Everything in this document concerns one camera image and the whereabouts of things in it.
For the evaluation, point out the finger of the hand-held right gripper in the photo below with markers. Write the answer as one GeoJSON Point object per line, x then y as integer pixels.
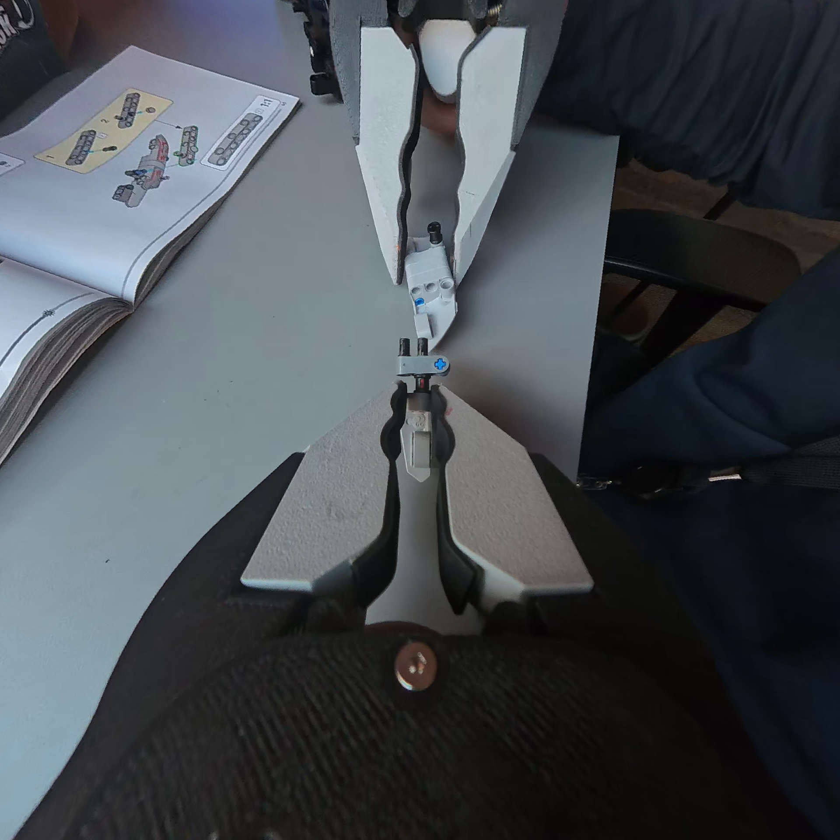
{"type": "Point", "coordinates": [384, 131]}
{"type": "Point", "coordinates": [492, 131]}

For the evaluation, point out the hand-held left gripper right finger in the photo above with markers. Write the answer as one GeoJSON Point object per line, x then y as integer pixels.
{"type": "Point", "coordinates": [518, 518]}

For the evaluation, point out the black lego set box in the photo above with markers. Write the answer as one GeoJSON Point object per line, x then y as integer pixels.
{"type": "Point", "coordinates": [26, 59]}

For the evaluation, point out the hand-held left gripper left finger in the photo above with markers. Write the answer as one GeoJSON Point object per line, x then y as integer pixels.
{"type": "Point", "coordinates": [321, 518]}

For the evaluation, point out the black office chair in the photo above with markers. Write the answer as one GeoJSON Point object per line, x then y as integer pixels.
{"type": "Point", "coordinates": [695, 262]}

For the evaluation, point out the grey lego connector with blue pin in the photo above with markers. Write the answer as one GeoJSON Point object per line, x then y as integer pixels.
{"type": "Point", "coordinates": [418, 439]}

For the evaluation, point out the open lego instruction booklet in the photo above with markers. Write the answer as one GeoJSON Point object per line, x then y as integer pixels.
{"type": "Point", "coordinates": [131, 164]}

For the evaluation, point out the grey lego block with curved panel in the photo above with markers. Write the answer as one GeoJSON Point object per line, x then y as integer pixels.
{"type": "Point", "coordinates": [426, 269]}

